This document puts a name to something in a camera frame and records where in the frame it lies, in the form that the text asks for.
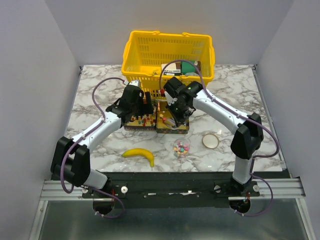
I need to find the candy tin box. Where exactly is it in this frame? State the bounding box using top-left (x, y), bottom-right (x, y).
top-left (124, 99), bottom-right (190, 135)

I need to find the shiny metal scoop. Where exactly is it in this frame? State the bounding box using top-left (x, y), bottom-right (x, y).
top-left (162, 117), bottom-right (189, 130)

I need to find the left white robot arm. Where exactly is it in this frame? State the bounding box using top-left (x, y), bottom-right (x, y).
top-left (50, 80), bottom-right (152, 198)

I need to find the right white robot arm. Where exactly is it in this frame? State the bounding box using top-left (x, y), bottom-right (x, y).
top-left (163, 77), bottom-right (264, 196)

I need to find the white and black box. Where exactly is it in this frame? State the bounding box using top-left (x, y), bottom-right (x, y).
top-left (161, 62), bottom-right (182, 76)

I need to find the green and brown bottle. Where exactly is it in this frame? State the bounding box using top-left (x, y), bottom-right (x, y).
top-left (176, 60), bottom-right (201, 76)

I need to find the yellow banana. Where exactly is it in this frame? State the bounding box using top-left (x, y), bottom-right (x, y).
top-left (121, 148), bottom-right (155, 168)

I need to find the clear plastic jar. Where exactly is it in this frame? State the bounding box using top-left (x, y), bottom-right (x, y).
top-left (172, 138), bottom-right (191, 158)

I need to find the gold jar lid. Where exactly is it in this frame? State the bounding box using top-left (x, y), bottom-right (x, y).
top-left (202, 133), bottom-right (220, 149)

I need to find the yellow plastic shopping basket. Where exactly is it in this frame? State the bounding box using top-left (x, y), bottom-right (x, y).
top-left (121, 30), bottom-right (215, 100)

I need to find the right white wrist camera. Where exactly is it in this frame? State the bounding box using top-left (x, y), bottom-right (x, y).
top-left (160, 89), bottom-right (177, 106)

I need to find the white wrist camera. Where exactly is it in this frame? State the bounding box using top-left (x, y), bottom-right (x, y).
top-left (127, 79), bottom-right (141, 89)
top-left (160, 89), bottom-right (177, 106)

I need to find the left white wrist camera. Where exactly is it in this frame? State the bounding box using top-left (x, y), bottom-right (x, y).
top-left (127, 79), bottom-right (141, 89)

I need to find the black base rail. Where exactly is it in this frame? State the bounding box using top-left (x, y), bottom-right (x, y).
top-left (82, 172), bottom-right (260, 213)

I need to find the aluminium frame rail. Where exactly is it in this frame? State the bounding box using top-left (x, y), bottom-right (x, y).
top-left (40, 178), bottom-right (306, 201)

